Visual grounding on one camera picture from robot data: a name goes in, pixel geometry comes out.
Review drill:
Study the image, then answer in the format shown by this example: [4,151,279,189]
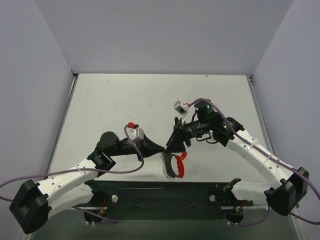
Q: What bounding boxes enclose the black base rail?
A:
[79,180,253,221]

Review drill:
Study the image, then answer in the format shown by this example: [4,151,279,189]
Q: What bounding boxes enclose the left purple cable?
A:
[0,122,145,225]

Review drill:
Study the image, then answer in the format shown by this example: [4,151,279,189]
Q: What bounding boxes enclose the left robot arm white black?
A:
[9,127,165,235]

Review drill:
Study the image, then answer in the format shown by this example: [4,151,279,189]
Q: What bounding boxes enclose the metal key holder red handle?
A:
[160,152,188,180]

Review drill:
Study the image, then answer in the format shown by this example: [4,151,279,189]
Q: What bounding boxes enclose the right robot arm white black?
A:
[161,98,309,216]

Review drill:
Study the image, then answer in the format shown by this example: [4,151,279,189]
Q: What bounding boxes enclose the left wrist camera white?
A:
[125,127,144,144]

